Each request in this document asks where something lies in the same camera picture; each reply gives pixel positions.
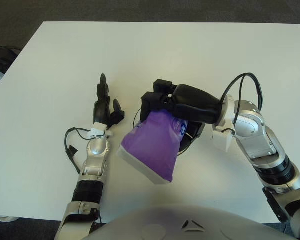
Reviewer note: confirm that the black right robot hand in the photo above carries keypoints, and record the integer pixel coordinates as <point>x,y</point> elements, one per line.
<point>197,105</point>

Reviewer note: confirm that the purple tissue paper pack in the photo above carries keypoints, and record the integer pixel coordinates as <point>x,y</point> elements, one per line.
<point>152,145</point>

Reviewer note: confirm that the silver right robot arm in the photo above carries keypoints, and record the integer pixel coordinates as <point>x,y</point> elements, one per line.
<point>252,125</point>

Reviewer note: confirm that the white plate black rim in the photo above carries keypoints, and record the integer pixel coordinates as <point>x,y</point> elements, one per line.
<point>186,147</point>

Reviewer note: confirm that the black bag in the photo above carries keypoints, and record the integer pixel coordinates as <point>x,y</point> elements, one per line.
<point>2,56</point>

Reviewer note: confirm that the white table foot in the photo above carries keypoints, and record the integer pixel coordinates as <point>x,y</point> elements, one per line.
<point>7,219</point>

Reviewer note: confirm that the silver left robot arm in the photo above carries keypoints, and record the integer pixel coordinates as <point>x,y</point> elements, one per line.
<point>97,148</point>

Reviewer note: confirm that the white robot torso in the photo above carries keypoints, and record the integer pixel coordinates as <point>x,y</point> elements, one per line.
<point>190,225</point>

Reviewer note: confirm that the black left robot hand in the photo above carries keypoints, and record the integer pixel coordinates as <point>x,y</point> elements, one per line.
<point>101,112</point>

